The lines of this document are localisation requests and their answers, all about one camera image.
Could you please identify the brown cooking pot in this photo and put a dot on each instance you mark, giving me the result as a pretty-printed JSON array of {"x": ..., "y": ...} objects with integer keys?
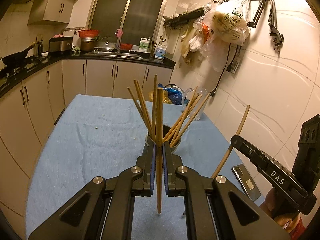
[{"x": 87, "y": 45}]

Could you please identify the white bottle blue label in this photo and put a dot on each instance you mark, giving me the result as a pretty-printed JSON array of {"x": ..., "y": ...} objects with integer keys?
[{"x": 160, "y": 52}]

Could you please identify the steel kitchen sink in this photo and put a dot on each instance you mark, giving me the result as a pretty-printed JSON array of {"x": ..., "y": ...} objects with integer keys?
[{"x": 112, "y": 55}]

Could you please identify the wooden chopstick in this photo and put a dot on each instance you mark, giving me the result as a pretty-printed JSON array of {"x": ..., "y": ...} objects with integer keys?
[
  {"x": 159, "y": 110},
  {"x": 241, "y": 125}
]

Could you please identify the metal kettle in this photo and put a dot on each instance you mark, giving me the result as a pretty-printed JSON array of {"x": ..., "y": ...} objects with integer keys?
[{"x": 38, "y": 48}]

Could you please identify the plastic bag of flatbread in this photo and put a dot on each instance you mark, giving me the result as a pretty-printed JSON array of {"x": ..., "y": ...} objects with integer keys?
[{"x": 227, "y": 25}]

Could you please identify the kitchen faucet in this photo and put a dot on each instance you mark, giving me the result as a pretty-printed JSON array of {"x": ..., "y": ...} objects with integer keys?
[{"x": 117, "y": 46}]

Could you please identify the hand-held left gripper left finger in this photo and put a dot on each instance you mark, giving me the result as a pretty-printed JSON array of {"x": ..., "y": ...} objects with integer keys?
[{"x": 153, "y": 165}]

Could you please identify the clear plastic pitcher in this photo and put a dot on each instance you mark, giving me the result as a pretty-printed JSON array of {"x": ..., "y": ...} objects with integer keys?
[{"x": 195, "y": 117}]

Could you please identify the silver box appliance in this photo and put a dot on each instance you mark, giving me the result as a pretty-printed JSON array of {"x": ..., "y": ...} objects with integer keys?
[{"x": 60, "y": 45}]

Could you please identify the gas stove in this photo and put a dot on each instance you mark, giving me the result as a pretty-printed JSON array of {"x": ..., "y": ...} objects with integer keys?
[{"x": 12, "y": 72}]

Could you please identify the black wall shelf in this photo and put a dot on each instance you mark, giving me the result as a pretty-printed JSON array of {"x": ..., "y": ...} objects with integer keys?
[{"x": 185, "y": 17}]

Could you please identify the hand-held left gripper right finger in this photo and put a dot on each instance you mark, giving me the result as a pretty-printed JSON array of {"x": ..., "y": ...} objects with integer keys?
[{"x": 165, "y": 165}]

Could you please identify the yellow plastic bag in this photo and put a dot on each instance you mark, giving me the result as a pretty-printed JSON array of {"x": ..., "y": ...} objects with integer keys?
[{"x": 166, "y": 98}]

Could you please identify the beige hanging bag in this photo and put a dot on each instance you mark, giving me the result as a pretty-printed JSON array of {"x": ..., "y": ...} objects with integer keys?
[{"x": 187, "y": 47}]

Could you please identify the green cloth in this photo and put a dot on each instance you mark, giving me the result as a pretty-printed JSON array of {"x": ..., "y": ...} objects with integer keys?
[{"x": 76, "y": 49}]

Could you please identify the white bottle green label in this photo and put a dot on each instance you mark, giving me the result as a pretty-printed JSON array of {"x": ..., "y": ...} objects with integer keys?
[{"x": 145, "y": 45}]

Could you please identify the glass pot lid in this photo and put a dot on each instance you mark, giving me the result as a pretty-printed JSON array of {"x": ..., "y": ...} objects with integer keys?
[{"x": 106, "y": 45}]

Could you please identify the hanging metal ladle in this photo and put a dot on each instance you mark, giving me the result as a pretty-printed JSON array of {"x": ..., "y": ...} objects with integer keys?
[{"x": 162, "y": 38}]

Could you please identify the beige lower kitchen cabinets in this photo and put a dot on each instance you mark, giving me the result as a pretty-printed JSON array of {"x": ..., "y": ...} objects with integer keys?
[{"x": 100, "y": 77}]

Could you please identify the wall socket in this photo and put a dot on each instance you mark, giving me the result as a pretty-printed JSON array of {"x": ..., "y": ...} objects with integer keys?
[{"x": 235, "y": 65}]

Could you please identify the orange plastic bag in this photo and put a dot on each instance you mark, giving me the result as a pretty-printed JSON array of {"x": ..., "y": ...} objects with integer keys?
[{"x": 207, "y": 33}]

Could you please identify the pink cloth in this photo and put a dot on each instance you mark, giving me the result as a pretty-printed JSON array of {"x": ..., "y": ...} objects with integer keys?
[{"x": 59, "y": 35}]

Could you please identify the blue table cloth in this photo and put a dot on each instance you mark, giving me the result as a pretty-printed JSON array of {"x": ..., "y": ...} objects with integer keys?
[{"x": 87, "y": 155}]

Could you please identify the black kitchen countertop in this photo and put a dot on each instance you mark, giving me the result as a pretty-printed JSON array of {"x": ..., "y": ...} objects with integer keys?
[{"x": 160, "y": 63}]

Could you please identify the person's right hand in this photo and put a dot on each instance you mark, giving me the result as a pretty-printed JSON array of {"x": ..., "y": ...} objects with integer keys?
[{"x": 287, "y": 222}]

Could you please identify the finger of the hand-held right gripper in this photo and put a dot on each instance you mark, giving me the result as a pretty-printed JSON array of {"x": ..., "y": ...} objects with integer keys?
[{"x": 250, "y": 152}]

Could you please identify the bunch of chopsticks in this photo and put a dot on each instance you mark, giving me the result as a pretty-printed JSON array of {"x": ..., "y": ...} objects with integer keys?
[{"x": 154, "y": 92}]

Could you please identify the white plastic bag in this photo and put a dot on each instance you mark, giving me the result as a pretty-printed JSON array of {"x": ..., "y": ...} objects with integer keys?
[{"x": 196, "y": 43}]

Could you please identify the red plastic basin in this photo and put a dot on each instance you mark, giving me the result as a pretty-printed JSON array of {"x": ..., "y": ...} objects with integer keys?
[{"x": 88, "y": 33}]

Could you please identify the kitchen window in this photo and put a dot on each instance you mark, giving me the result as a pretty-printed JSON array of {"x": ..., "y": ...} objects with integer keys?
[{"x": 110, "y": 7}]

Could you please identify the mobile phone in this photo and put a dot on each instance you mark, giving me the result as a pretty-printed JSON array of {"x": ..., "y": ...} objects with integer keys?
[{"x": 246, "y": 182}]

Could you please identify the pink rag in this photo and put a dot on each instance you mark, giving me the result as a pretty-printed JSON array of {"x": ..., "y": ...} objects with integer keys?
[{"x": 119, "y": 33}]

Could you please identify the small wall hook rail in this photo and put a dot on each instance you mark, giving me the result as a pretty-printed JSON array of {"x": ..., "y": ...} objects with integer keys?
[{"x": 73, "y": 29}]

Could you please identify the round metal tin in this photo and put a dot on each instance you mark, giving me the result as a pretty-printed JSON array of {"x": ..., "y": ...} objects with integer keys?
[{"x": 175, "y": 87}]

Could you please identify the clear plastic bag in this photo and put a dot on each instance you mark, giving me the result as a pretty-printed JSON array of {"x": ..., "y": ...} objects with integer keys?
[{"x": 216, "y": 57}]

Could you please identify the red bowl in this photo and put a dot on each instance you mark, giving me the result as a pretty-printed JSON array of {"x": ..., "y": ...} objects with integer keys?
[{"x": 126, "y": 46}]

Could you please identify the grey utensil cup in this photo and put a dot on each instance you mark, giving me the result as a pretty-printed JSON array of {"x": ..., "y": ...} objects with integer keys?
[{"x": 175, "y": 148}]

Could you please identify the dark utensil holder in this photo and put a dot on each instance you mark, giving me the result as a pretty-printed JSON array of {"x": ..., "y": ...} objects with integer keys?
[{"x": 152, "y": 53}]

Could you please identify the black wok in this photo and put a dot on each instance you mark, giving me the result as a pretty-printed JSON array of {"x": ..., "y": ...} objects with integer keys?
[{"x": 13, "y": 58}]

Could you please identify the beige upper wall cabinet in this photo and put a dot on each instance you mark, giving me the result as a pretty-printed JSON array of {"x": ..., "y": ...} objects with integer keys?
[{"x": 55, "y": 10}]

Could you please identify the blue plastic bag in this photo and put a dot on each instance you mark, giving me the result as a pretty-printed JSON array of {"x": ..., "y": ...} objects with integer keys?
[{"x": 175, "y": 96}]

